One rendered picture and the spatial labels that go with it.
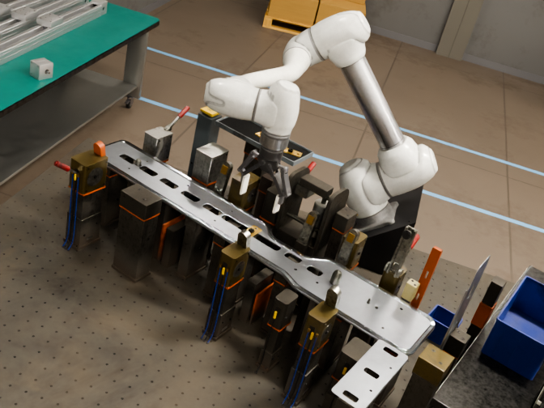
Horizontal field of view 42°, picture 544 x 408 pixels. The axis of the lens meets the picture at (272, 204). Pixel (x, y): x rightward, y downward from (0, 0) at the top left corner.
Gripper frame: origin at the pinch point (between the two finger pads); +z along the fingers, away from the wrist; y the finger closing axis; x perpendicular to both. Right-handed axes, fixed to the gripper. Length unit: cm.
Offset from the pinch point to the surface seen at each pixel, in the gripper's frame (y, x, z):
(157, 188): 37.9, 5.8, 13.4
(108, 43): 202, -132, 44
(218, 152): 30.7, -16.8, 2.4
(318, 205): -12.5, -19.0, 2.9
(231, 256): -7.0, 21.2, 9.0
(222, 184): 23.2, -12.2, 10.9
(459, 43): 133, -609, 94
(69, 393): 7, 70, 43
